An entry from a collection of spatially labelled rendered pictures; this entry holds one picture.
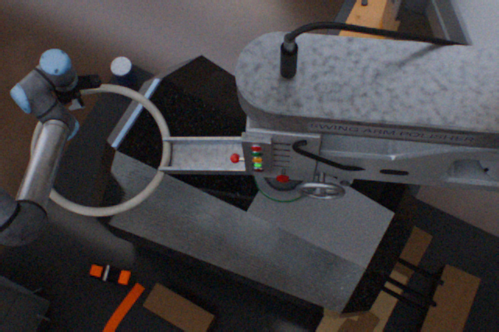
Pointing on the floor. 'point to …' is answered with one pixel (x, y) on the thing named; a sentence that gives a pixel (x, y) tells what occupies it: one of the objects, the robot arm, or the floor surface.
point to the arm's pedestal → (20, 307)
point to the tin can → (123, 71)
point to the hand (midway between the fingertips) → (81, 99)
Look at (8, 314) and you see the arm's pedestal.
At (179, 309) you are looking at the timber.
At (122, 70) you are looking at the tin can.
